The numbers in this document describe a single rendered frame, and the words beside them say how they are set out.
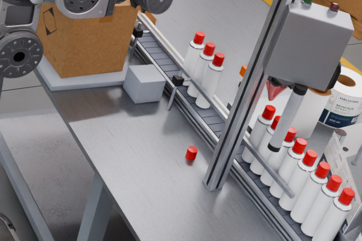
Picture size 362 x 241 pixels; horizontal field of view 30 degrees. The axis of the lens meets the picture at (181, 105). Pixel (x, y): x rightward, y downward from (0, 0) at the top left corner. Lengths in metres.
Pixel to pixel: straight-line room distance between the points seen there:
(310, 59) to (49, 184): 1.41
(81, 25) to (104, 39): 0.12
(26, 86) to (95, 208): 1.69
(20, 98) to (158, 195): 1.77
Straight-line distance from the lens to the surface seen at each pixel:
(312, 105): 2.25
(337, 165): 2.04
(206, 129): 2.20
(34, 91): 3.68
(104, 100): 2.27
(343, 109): 2.43
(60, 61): 2.28
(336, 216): 1.86
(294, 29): 1.69
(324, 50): 1.73
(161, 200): 1.95
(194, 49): 2.29
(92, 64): 2.31
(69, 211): 2.71
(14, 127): 3.06
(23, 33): 1.80
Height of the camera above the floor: 2.12
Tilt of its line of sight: 33 degrees down
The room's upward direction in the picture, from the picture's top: 19 degrees clockwise
